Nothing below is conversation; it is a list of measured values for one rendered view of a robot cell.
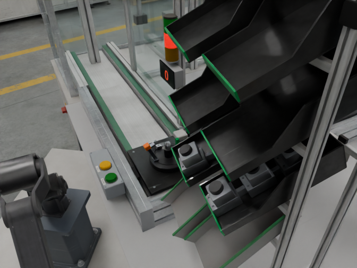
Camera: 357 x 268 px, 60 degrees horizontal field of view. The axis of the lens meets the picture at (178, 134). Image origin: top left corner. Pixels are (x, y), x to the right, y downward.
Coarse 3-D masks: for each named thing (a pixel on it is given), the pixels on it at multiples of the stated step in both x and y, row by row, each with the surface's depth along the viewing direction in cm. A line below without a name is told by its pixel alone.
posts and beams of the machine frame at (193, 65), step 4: (188, 0) 171; (192, 0) 168; (196, 0) 169; (188, 4) 172; (192, 4) 170; (196, 4) 171; (188, 8) 174; (192, 8) 171; (196, 60) 191; (192, 64) 192; (196, 64) 193; (192, 68) 193; (196, 68) 194
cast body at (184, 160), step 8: (192, 144) 74; (184, 152) 72; (192, 152) 72; (200, 152) 75; (208, 152) 76; (184, 160) 72; (192, 160) 72; (200, 160) 73; (208, 160) 76; (184, 168) 74; (192, 168) 74; (200, 168) 75
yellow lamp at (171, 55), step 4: (168, 48) 109; (172, 48) 109; (176, 48) 109; (168, 52) 110; (172, 52) 109; (176, 52) 110; (168, 56) 111; (172, 56) 110; (176, 56) 111; (168, 60) 112; (172, 60) 111; (176, 60) 112
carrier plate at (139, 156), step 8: (128, 152) 118; (136, 152) 118; (144, 152) 117; (136, 160) 114; (144, 160) 114; (136, 168) 112; (144, 168) 111; (152, 168) 111; (144, 176) 108; (152, 176) 108; (160, 176) 107; (168, 176) 107; (176, 176) 107; (144, 184) 107; (152, 184) 105; (160, 184) 104; (168, 184) 104; (152, 192) 102
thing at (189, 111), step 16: (208, 80) 73; (176, 96) 73; (192, 96) 72; (208, 96) 69; (224, 96) 67; (176, 112) 67; (192, 112) 68; (208, 112) 63; (224, 112) 64; (192, 128) 64
